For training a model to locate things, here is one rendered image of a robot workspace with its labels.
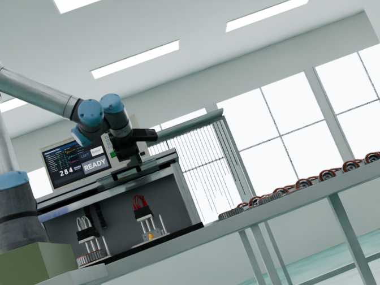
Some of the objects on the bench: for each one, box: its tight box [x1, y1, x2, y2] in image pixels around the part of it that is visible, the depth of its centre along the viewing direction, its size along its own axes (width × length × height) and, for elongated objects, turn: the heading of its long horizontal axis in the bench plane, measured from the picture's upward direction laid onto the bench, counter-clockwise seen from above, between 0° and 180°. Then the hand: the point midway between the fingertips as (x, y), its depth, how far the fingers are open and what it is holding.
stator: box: [257, 192, 283, 206], centre depth 239 cm, size 11×11×4 cm
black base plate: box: [79, 222, 205, 269], centre depth 219 cm, size 47×64×2 cm
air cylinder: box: [142, 228, 162, 242], centre depth 233 cm, size 5×8×6 cm
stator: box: [76, 249, 106, 267], centre depth 217 cm, size 11×11×4 cm
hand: (141, 162), depth 209 cm, fingers closed, pressing on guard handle
